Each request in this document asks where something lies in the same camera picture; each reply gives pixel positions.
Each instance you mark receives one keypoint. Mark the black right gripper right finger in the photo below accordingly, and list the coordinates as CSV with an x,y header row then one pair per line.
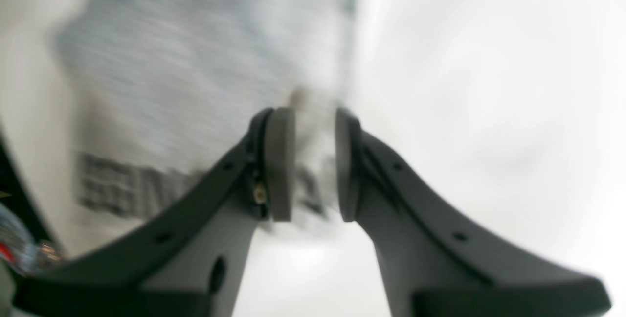
x,y
435,261

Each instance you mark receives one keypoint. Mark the grey t-shirt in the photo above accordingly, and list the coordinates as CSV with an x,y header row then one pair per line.
x,y
166,87

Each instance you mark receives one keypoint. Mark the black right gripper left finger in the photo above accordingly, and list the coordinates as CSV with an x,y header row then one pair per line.
x,y
189,260

